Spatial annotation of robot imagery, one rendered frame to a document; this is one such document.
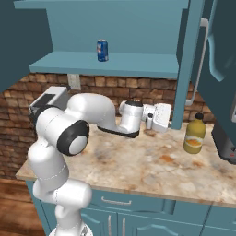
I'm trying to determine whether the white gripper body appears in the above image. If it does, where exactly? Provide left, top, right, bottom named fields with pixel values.
left=152, top=102, right=172, bottom=134

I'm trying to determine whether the teal panelled cabinet door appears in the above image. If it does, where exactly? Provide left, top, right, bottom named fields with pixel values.
left=195, top=0, right=236, bottom=141

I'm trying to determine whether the yellow juice bottle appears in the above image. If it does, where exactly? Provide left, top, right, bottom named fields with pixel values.
left=183, top=112, right=207, bottom=155

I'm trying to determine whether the black countertop appliance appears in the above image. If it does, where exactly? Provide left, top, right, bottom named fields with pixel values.
left=210, top=119, right=236, bottom=166

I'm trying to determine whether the teal drawer front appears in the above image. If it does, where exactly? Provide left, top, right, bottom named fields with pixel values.
left=206, top=204, right=236, bottom=230
left=88, top=188, right=170, bottom=217

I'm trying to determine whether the blue soda can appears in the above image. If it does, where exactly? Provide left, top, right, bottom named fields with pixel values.
left=96, top=39, right=110, bottom=63

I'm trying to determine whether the teal base cupboard door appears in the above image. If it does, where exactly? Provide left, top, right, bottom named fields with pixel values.
left=80, top=207, right=119, bottom=236
left=117, top=211, right=205, bottom=236

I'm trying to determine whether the grey toaster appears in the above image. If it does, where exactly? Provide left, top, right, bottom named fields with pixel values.
left=29, top=86, right=72, bottom=115

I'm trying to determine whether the white cabinet door handle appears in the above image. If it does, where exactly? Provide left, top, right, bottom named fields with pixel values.
left=184, top=18, right=210, bottom=107

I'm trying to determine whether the silver drawer handle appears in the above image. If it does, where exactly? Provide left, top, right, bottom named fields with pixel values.
left=100, top=195, right=133, bottom=207

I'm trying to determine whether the white wall outlet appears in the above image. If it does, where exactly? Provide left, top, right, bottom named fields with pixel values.
left=66, top=73, right=82, bottom=91

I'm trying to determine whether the teal open wall cabinet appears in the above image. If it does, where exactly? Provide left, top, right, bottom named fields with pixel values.
left=13, top=0, right=197, bottom=80

